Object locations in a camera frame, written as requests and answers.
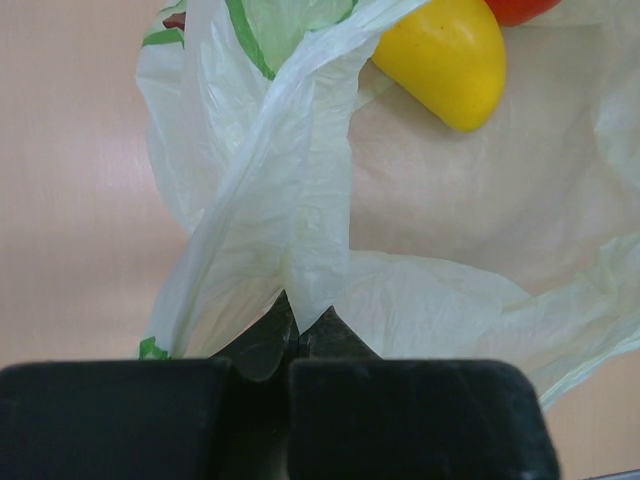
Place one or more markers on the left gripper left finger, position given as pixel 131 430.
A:
pixel 224 417

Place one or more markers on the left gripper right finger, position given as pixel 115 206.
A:
pixel 355 415

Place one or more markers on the green plastic bag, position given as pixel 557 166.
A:
pixel 299 168

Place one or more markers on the yellow mango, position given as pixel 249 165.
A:
pixel 449 55

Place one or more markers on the red tomato fruit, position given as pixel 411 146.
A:
pixel 512 13

